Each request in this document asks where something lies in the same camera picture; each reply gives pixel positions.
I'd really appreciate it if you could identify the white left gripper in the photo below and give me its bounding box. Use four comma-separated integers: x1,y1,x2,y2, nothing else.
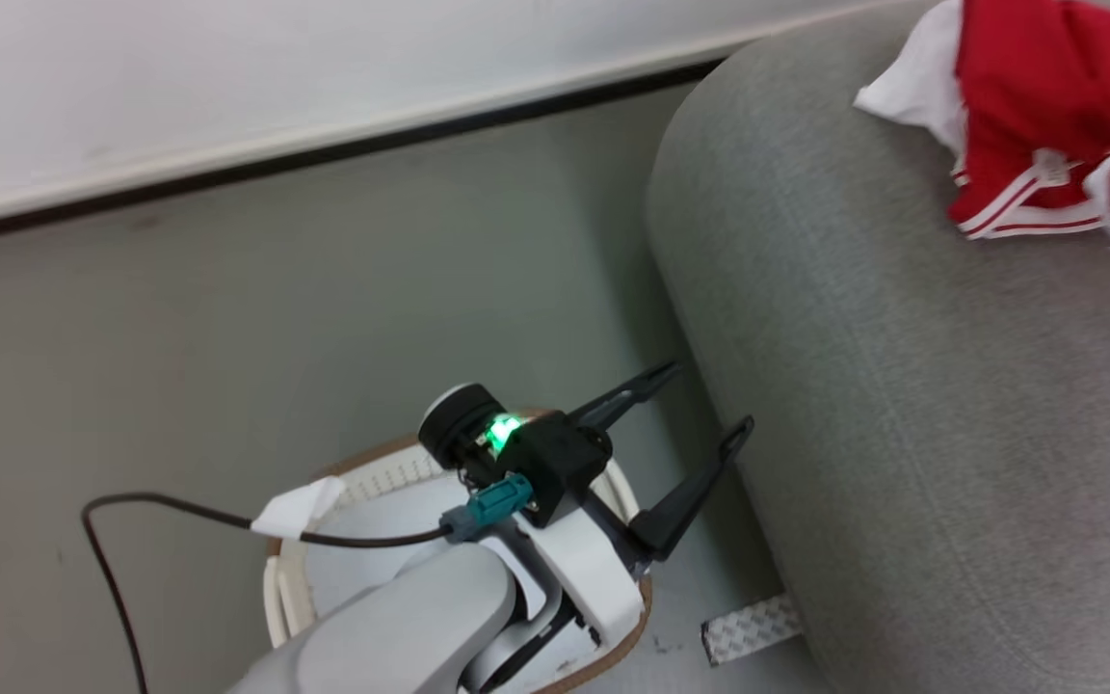
515,361,756,647

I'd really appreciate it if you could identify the red garment with white stripes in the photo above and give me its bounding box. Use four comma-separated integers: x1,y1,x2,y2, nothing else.
944,0,1110,242

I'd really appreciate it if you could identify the white laundry basket tan rim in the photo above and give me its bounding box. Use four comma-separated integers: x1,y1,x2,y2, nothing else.
263,410,655,694

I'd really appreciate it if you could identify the white textured floor strip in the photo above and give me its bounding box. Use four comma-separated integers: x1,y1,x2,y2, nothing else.
701,592,805,668

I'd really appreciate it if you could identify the grey fabric sofa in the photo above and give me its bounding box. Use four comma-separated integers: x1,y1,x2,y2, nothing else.
644,0,1110,694

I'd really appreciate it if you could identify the white tape tag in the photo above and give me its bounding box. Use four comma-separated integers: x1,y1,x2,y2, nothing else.
250,475,349,541

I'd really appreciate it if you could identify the white and dark baseboard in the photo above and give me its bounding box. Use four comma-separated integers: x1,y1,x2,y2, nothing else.
0,0,912,250

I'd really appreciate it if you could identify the teal cable connector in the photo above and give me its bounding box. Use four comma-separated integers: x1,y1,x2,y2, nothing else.
439,472,535,546

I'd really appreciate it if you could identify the thin black cable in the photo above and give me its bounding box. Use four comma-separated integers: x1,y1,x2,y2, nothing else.
81,492,455,694

